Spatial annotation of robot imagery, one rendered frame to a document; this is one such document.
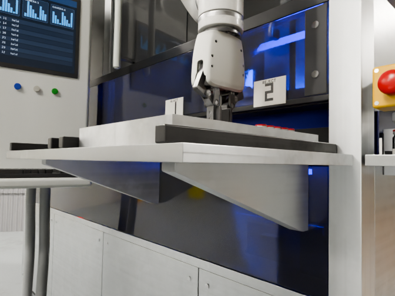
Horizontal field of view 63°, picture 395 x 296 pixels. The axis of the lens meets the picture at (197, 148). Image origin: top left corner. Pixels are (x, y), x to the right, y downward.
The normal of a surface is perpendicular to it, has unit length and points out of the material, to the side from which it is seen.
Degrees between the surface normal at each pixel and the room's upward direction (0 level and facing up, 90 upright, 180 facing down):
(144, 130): 90
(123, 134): 90
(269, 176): 90
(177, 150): 90
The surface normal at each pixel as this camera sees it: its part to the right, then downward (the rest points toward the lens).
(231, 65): 0.69, 0.02
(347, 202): -0.73, -0.04
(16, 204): 0.22, -0.04
